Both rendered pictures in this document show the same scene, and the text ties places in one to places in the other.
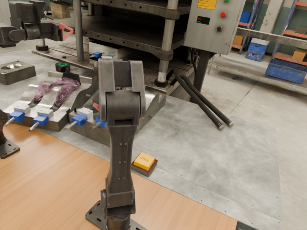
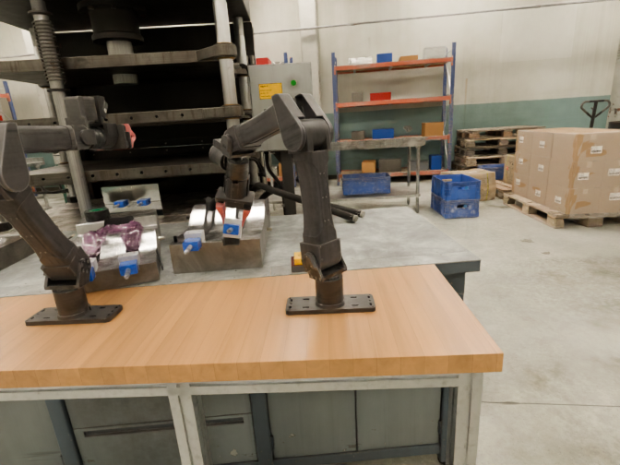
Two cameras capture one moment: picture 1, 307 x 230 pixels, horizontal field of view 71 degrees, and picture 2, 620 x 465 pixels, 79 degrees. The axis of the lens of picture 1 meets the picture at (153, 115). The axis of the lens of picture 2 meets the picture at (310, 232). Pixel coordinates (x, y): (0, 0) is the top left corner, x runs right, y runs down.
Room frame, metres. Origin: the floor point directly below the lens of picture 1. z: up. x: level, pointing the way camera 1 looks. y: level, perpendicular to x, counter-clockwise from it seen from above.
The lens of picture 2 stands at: (-0.35, 0.40, 1.21)
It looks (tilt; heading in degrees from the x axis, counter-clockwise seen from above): 17 degrees down; 337
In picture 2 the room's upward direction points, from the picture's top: 4 degrees counter-clockwise
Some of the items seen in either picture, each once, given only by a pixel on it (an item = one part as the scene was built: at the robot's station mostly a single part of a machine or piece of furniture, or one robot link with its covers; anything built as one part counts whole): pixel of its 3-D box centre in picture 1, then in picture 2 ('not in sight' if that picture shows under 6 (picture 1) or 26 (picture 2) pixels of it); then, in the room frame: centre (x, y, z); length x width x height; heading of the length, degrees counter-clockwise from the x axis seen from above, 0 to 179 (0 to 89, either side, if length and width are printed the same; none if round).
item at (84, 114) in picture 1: (77, 121); (191, 245); (0.72, 0.30, 0.89); 0.13 x 0.05 x 0.05; 159
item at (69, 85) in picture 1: (59, 86); (114, 232); (0.99, 0.51, 0.90); 0.26 x 0.18 x 0.08; 176
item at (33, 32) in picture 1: (29, 30); (89, 135); (0.81, 0.50, 1.20); 0.07 x 0.06 x 0.07; 154
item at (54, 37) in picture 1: (43, 30); (102, 137); (0.86, 0.48, 1.20); 0.10 x 0.07 x 0.07; 64
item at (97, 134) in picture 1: (125, 104); (228, 226); (0.95, 0.15, 0.87); 0.50 x 0.26 x 0.14; 159
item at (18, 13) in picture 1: (17, 20); (77, 121); (0.78, 0.52, 1.24); 0.12 x 0.09 x 0.12; 154
